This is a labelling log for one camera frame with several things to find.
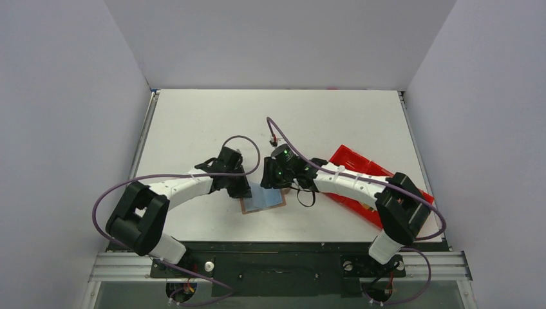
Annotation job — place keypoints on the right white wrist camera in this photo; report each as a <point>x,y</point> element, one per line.
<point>274,140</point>

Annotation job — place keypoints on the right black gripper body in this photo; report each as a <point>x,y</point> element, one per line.
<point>268,179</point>

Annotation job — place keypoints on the aluminium frame rail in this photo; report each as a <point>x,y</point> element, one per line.
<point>129,267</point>

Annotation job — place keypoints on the brown leather card holder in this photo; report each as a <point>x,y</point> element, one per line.
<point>263,199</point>

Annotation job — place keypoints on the red plastic compartment tray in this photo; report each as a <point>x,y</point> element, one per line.
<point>356,162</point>

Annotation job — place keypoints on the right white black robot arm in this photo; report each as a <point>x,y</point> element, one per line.
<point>400,205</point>

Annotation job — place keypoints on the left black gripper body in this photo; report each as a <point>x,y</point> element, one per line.
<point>241,187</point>

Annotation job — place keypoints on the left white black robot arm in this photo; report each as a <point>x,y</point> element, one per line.
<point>138,219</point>

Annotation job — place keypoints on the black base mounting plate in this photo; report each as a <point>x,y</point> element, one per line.
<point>286,269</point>

